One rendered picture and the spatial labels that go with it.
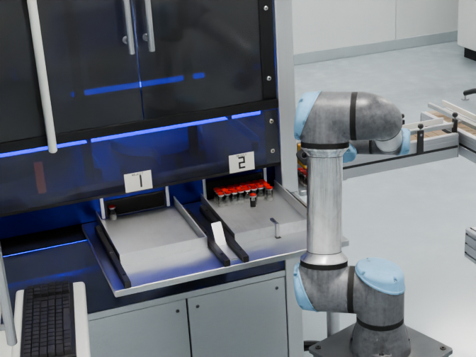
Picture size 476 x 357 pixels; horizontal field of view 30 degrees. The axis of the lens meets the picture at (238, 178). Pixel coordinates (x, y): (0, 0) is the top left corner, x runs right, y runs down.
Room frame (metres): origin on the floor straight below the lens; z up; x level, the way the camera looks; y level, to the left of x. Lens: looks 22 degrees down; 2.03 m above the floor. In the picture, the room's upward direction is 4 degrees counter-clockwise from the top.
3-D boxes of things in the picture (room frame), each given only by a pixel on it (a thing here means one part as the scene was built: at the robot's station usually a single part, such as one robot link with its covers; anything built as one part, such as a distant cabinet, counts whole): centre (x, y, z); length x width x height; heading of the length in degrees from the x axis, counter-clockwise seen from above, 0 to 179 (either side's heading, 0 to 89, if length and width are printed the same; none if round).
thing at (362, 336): (1.89, -0.33, 0.84); 0.15 x 0.15 x 0.10
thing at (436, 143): (2.99, -0.47, 0.92); 0.69 x 0.16 x 0.16; 109
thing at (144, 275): (2.45, 0.09, 0.87); 0.70 x 0.48 x 0.02; 109
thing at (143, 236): (2.46, 0.28, 0.90); 0.34 x 0.26 x 0.04; 19
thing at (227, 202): (2.65, -0.02, 0.90); 0.18 x 0.02 x 0.05; 108
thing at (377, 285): (1.90, -0.32, 0.96); 0.13 x 0.12 x 0.14; 76
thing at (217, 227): (2.32, 0.05, 0.91); 0.14 x 0.03 x 0.06; 19
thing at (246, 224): (2.55, -0.05, 0.90); 0.34 x 0.26 x 0.04; 18
